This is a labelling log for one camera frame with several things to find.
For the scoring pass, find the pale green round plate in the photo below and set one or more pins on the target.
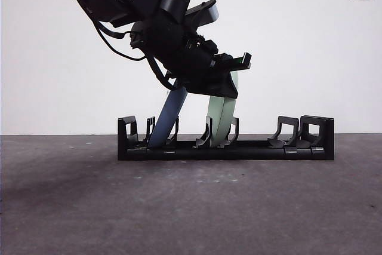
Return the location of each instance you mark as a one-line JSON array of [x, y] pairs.
[[222, 120]]

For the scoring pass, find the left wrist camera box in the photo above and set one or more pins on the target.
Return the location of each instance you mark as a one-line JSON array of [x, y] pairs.
[[203, 13]]

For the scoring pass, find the blue round plate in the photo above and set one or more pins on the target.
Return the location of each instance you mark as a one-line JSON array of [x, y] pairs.
[[167, 117]]

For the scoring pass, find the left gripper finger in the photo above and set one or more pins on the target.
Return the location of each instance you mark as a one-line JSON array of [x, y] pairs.
[[247, 61], [218, 84]]

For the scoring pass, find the black plastic plate rack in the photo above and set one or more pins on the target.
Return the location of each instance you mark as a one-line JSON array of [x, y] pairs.
[[253, 153]]

